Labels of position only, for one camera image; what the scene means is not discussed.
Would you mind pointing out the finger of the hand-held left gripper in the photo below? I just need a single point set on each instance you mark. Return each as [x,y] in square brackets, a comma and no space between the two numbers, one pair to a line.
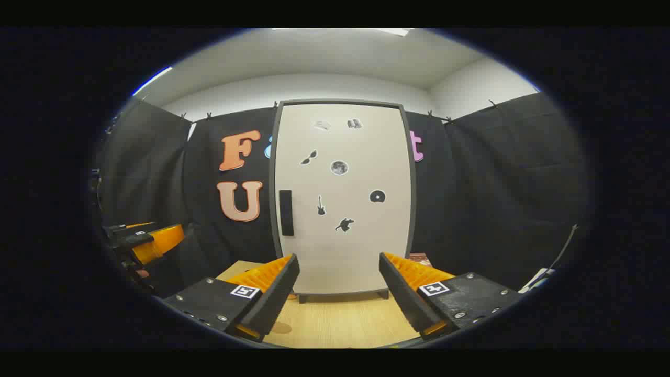
[157,243]
[125,229]

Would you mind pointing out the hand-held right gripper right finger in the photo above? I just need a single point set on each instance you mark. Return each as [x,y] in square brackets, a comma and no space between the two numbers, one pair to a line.
[403,298]

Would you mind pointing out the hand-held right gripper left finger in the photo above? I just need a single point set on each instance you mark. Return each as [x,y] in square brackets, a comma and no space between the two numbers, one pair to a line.
[277,298]

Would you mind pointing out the round brown coaster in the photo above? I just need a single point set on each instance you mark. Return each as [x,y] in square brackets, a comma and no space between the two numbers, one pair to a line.
[280,328]

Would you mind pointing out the pale cabinet door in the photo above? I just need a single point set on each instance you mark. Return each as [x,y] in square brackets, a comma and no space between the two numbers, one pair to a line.
[345,251]

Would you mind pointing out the grey cabinet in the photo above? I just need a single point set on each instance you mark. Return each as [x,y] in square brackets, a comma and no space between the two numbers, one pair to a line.
[412,220]

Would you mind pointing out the white plastic strip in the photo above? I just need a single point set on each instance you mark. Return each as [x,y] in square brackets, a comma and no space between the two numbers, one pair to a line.
[535,280]

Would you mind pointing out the black backdrop cloth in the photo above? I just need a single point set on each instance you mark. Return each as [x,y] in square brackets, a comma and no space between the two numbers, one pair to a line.
[497,199]

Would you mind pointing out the ceiling light strip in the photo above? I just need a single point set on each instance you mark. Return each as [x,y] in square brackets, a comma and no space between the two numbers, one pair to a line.
[395,31]

